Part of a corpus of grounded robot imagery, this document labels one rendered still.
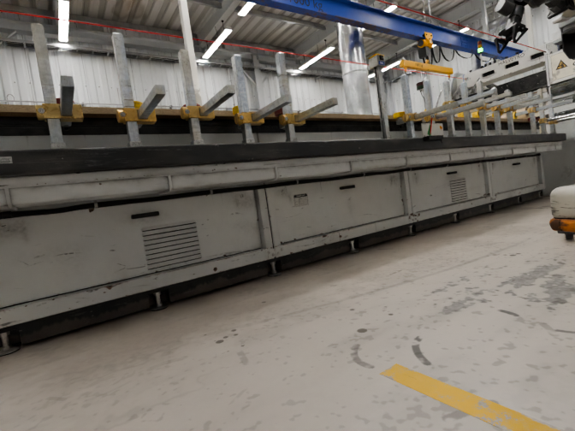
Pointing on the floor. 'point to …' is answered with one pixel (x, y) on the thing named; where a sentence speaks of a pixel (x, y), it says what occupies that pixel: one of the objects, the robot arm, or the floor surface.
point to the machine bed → (220, 221)
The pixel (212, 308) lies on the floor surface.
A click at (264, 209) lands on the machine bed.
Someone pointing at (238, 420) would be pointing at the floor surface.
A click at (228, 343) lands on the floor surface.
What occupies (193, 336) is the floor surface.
